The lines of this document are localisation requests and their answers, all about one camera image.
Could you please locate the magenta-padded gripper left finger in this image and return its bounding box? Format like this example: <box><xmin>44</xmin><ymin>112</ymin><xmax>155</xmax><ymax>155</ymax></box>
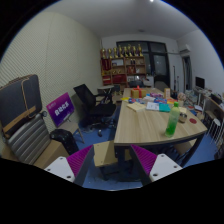
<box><xmin>44</xmin><ymin>144</ymin><xmax>95</xmax><ymax>187</ymax></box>

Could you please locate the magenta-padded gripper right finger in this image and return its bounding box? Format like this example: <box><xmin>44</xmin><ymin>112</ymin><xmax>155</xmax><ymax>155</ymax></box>
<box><xmin>129</xmin><ymin>144</ymin><xmax>184</xmax><ymax>186</ymax></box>

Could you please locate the green drink bottle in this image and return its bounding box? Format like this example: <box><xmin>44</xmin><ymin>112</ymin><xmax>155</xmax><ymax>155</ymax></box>
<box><xmin>165</xmin><ymin>101</ymin><xmax>181</xmax><ymax>138</ymax></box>

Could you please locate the black floor bag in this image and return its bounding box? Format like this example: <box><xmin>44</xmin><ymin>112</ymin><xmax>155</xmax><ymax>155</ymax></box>
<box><xmin>49</xmin><ymin>128</ymin><xmax>80</xmax><ymax>156</ymax></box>

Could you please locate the silver ribbed suitcase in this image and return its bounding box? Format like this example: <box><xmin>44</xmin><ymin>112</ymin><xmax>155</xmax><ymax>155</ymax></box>
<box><xmin>2</xmin><ymin>114</ymin><xmax>52</xmax><ymax>165</ymax></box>

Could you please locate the purple sign board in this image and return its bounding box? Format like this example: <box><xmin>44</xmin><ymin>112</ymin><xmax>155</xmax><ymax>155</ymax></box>
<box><xmin>45</xmin><ymin>92</ymin><xmax>76</xmax><ymax>128</ymax></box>

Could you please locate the white round stool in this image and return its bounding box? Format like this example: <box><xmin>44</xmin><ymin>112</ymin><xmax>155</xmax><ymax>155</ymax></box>
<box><xmin>208</xmin><ymin>118</ymin><xmax>224</xmax><ymax>141</ymax></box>

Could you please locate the pale yellow envelope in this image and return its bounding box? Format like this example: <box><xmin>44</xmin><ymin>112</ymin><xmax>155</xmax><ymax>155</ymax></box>
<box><xmin>126</xmin><ymin>101</ymin><xmax>147</xmax><ymax>113</ymax></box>

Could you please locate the black office chair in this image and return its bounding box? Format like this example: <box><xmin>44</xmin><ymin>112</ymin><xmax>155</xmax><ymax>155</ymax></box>
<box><xmin>73</xmin><ymin>83</ymin><xmax>118</xmax><ymax>131</ymax></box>

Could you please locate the yellow gift box red ribbon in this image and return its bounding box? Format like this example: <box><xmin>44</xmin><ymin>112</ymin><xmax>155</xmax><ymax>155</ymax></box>
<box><xmin>130</xmin><ymin>85</ymin><xmax>148</xmax><ymax>99</ymax></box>

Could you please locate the dark grey travel bag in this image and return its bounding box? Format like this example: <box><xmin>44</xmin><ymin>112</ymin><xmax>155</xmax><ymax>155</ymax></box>
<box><xmin>0</xmin><ymin>74</ymin><xmax>43</xmax><ymax>138</ymax></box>

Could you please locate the black computer monitor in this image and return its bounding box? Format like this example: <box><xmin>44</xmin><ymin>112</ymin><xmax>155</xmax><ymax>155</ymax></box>
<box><xmin>195</xmin><ymin>76</ymin><xmax>206</xmax><ymax>90</ymax></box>

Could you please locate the wooden shelf unit with trophies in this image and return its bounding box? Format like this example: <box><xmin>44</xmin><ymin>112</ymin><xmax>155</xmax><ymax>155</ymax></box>
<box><xmin>99</xmin><ymin>46</ymin><xmax>148</xmax><ymax>87</ymax></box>

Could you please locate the white wall air conditioner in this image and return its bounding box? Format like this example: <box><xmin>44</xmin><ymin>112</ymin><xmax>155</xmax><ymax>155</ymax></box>
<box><xmin>179</xmin><ymin>44</ymin><xmax>193</xmax><ymax>54</ymax></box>

